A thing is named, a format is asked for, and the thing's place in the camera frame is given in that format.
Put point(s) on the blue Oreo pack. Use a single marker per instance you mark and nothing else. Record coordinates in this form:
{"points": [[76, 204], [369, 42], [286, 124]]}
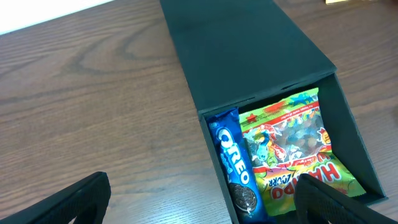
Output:
{"points": [[237, 168]]}

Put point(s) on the green Haribo gummy bag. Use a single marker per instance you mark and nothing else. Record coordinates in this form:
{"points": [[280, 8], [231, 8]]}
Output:
{"points": [[286, 139]]}

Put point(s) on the black box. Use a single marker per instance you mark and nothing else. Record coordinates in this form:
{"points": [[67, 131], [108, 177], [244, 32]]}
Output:
{"points": [[248, 53]]}

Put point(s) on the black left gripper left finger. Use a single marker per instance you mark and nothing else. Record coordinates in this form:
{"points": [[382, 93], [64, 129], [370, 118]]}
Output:
{"points": [[85, 201]]}

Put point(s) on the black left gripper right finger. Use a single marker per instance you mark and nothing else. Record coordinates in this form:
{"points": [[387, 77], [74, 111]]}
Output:
{"points": [[317, 202]]}

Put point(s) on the yellow nuts bag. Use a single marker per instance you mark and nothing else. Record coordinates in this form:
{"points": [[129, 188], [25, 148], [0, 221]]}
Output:
{"points": [[329, 2]]}

